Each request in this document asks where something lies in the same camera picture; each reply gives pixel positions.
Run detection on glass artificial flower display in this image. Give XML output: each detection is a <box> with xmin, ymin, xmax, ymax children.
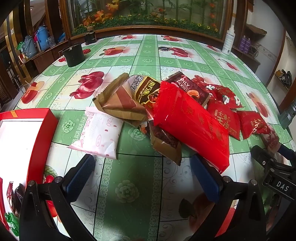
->
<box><xmin>59</xmin><ymin>0</ymin><xmax>234</xmax><ymax>44</ymax></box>

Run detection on wooden side table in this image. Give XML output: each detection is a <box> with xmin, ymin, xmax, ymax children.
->
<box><xmin>232</xmin><ymin>45</ymin><xmax>261</xmax><ymax>73</ymax></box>

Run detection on red white snack packet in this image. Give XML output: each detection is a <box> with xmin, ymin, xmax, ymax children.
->
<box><xmin>261</xmin><ymin>130</ymin><xmax>284</xmax><ymax>154</ymax></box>

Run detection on white plastic bottle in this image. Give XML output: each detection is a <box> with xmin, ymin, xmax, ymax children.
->
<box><xmin>221</xmin><ymin>23</ymin><xmax>235</xmax><ymax>55</ymax></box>

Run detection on red cardboard box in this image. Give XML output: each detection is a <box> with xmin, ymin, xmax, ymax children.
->
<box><xmin>0</xmin><ymin>108</ymin><xmax>59</xmax><ymax>241</ymax></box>

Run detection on dark red snack packet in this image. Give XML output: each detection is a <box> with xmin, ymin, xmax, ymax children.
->
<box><xmin>165</xmin><ymin>71</ymin><xmax>211</xmax><ymax>107</ymax></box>

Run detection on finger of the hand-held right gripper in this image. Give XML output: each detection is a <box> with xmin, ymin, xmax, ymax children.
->
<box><xmin>251</xmin><ymin>145</ymin><xmax>296</xmax><ymax>200</ymax></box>
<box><xmin>277</xmin><ymin>144</ymin><xmax>296</xmax><ymax>163</ymax></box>

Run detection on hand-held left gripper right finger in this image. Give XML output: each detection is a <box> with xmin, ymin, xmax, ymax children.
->
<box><xmin>185</xmin><ymin>154</ymin><xmax>266</xmax><ymax>241</ymax></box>

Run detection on large red plastic bag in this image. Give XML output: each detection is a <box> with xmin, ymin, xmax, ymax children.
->
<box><xmin>145</xmin><ymin>81</ymin><xmax>230</xmax><ymax>175</ymax></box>

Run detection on green fruit-print tablecloth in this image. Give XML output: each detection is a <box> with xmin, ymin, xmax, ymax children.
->
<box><xmin>14</xmin><ymin>34</ymin><xmax>296</xmax><ymax>241</ymax></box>

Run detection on red gold-lettered snack packet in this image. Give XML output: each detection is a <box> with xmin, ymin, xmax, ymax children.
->
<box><xmin>206</xmin><ymin>100</ymin><xmax>241</xmax><ymax>141</ymax></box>
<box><xmin>236</xmin><ymin>111</ymin><xmax>271</xmax><ymax>140</ymax></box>

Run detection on pink white snack packet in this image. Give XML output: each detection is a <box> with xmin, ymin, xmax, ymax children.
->
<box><xmin>68</xmin><ymin>107</ymin><xmax>124</xmax><ymax>160</ymax></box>

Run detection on tangled cables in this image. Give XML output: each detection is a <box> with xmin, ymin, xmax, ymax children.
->
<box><xmin>251</xmin><ymin>44</ymin><xmax>262</xmax><ymax>57</ymax></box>

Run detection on green candy wrapper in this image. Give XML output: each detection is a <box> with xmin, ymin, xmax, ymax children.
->
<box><xmin>4</xmin><ymin>213</ymin><xmax>20</xmax><ymax>236</ymax></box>

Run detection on gold brown snack packet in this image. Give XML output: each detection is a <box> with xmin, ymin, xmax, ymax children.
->
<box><xmin>140</xmin><ymin>120</ymin><xmax>183</xmax><ymax>166</ymax></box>

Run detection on brown gold triangle-print packet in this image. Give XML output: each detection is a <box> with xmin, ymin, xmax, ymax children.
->
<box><xmin>92</xmin><ymin>72</ymin><xmax>148</xmax><ymax>127</ymax></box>

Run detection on blue thermos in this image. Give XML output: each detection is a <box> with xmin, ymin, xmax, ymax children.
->
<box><xmin>36</xmin><ymin>25</ymin><xmax>48</xmax><ymax>50</ymax></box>

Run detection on small dark box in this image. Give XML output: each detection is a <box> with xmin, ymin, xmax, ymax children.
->
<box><xmin>84</xmin><ymin>32</ymin><xmax>97</xmax><ymax>45</ymax></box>

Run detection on grey blue kettle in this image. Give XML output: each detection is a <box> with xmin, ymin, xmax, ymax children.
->
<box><xmin>22</xmin><ymin>35</ymin><xmax>37</xmax><ymax>57</ymax></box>

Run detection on black brown nut snack packet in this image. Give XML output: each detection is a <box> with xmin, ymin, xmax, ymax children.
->
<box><xmin>129</xmin><ymin>75</ymin><xmax>162</xmax><ymax>114</ymax></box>

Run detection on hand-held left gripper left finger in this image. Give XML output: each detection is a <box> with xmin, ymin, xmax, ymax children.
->
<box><xmin>19</xmin><ymin>153</ymin><xmax>96</xmax><ymax>241</ymax></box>

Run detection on red flower-print snack packet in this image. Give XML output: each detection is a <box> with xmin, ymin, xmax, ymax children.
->
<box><xmin>203</xmin><ymin>82</ymin><xmax>234</xmax><ymax>100</ymax></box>
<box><xmin>214</xmin><ymin>89</ymin><xmax>245</xmax><ymax>110</ymax></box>

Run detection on black round container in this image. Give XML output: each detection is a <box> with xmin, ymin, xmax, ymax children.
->
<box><xmin>61</xmin><ymin>43</ymin><xmax>85</xmax><ymax>67</ymax></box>

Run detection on wooden side cabinet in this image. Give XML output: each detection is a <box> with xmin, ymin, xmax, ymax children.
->
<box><xmin>20</xmin><ymin>39</ymin><xmax>70</xmax><ymax>77</ymax></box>

